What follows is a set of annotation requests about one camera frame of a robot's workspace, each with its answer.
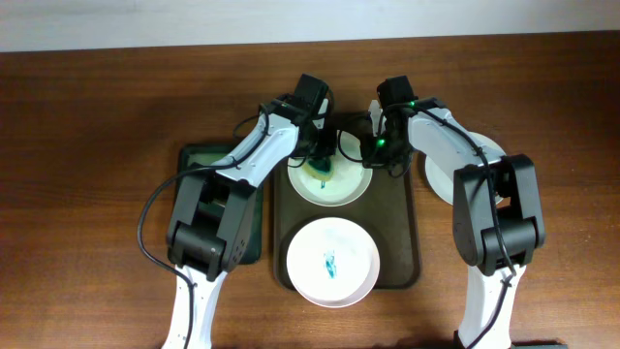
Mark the white plate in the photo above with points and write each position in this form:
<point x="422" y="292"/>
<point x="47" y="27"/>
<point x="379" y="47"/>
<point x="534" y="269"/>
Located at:
<point x="333" y="262"/>
<point x="439" y="182"/>
<point x="348" y="182"/>

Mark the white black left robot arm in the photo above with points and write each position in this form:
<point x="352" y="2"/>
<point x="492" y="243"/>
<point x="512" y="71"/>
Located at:
<point x="214" y="208"/>

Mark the white plate bottom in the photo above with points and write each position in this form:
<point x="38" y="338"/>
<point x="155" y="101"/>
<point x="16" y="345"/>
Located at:
<point x="333" y="262"/>

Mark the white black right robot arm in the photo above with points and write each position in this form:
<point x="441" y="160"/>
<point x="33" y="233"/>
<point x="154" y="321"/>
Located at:
<point x="497" y="220"/>

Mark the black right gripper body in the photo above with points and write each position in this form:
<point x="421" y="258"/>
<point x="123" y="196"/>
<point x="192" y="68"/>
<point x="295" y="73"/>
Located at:
<point x="381" y="152"/>

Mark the large dark brown tray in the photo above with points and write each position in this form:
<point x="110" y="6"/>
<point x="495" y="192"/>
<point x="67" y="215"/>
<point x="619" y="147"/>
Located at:
<point x="386" y="210"/>

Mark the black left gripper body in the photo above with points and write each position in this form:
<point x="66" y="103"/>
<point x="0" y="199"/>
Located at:
<point x="321" y="149"/>

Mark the small dark green tray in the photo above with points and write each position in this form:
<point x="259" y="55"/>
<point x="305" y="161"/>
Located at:
<point x="203" y="154"/>

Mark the white plate top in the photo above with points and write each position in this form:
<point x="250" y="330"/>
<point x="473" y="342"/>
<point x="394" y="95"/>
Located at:
<point x="439" y="182"/>

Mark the green yellow sponge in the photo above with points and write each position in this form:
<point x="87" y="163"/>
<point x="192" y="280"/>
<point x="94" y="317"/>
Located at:
<point x="319" y="168"/>

